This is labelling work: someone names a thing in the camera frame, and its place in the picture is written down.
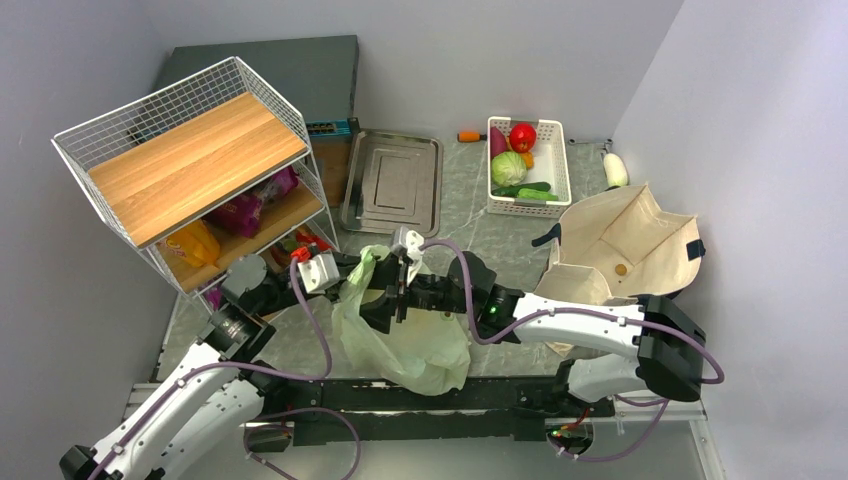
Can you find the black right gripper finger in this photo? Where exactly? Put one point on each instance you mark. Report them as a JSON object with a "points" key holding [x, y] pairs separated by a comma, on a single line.
{"points": [[385, 282], [378, 315]]}

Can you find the green cabbage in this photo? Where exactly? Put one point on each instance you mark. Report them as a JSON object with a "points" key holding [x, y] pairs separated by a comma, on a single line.
{"points": [[508, 169]]}

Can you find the white radish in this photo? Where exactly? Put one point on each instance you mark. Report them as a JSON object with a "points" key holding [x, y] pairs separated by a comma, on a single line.
{"points": [[615, 171]]}

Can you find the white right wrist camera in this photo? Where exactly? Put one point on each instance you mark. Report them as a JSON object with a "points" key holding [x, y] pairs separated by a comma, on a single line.
{"points": [[407, 245]]}

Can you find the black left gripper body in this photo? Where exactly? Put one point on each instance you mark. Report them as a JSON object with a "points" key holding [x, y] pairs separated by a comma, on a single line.
{"points": [[287, 294]]}

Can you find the light green bitter gourd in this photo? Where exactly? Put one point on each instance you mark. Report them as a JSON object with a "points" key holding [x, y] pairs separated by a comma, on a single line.
{"points": [[533, 194]]}

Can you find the beige canvas tote bag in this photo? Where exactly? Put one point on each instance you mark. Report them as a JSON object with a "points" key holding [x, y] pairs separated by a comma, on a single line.
{"points": [[619, 244]]}

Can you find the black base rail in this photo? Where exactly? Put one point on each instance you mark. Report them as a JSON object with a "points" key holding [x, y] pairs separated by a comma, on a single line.
{"points": [[521, 408]]}

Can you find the red snack bag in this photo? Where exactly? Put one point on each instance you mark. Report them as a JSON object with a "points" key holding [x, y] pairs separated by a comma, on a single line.
{"points": [[301, 237]]}

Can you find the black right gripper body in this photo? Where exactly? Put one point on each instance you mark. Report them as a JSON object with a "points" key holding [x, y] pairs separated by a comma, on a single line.
{"points": [[429, 291]]}

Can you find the yellow snack bag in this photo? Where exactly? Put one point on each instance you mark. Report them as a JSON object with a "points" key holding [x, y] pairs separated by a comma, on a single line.
{"points": [[194, 244]]}

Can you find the white wire shelf rack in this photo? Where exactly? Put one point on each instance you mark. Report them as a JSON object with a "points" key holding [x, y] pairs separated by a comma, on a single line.
{"points": [[109, 135]]}

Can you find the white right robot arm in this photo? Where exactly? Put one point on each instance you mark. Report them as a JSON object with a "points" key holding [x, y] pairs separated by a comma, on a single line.
{"points": [[650, 344]]}

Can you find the purple grape snack bag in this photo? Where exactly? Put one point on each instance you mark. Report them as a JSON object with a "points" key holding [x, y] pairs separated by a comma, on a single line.
{"points": [[213, 297]]}

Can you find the white plastic basket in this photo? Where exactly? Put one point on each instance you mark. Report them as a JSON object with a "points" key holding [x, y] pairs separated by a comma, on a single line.
{"points": [[550, 172]]}

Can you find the dark grey network switch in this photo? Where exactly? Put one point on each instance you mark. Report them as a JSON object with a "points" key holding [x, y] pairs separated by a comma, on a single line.
{"points": [[317, 75]]}

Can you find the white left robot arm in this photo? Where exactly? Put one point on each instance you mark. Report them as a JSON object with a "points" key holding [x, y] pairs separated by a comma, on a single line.
{"points": [[220, 383]]}

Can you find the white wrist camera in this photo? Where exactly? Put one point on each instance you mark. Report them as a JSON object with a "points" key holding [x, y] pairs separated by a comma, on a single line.
{"points": [[407, 245], [313, 272]]}

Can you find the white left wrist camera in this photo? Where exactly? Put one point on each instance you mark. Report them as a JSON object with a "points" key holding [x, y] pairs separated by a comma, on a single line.
{"points": [[313, 272]]}

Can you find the green avocado plastic bag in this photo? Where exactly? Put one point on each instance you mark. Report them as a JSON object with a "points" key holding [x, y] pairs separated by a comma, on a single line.
{"points": [[427, 353]]}

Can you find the orange small pepper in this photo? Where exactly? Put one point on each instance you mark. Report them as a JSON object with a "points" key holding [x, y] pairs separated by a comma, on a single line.
{"points": [[528, 159]]}

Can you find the purple sweet potato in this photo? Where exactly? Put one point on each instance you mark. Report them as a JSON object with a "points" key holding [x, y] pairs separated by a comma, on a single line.
{"points": [[498, 143]]}

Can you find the red apple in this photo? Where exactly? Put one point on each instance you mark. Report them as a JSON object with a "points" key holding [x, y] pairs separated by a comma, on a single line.
{"points": [[522, 137]]}

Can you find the top wooden shelf board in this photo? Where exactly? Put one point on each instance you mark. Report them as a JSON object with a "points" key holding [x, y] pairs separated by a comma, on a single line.
{"points": [[159, 186]]}

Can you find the metal tray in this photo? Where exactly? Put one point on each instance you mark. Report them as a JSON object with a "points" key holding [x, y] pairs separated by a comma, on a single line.
{"points": [[394, 181]]}

